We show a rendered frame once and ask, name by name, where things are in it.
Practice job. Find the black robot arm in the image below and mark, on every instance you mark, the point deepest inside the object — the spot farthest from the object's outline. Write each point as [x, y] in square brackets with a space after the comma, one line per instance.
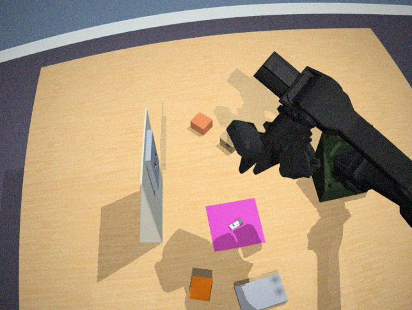
[316, 100]

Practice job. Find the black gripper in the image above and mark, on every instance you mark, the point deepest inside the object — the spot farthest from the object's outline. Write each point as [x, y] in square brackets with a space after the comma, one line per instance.
[256, 147]

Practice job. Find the orange block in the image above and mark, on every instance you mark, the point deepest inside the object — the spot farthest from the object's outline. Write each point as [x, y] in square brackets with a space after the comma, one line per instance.
[201, 123]
[200, 288]

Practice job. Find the magenta square marking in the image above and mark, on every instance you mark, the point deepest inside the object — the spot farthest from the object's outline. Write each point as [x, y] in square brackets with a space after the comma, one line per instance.
[220, 216]

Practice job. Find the tan cube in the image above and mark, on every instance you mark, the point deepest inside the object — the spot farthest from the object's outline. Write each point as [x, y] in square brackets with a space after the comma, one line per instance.
[226, 142]

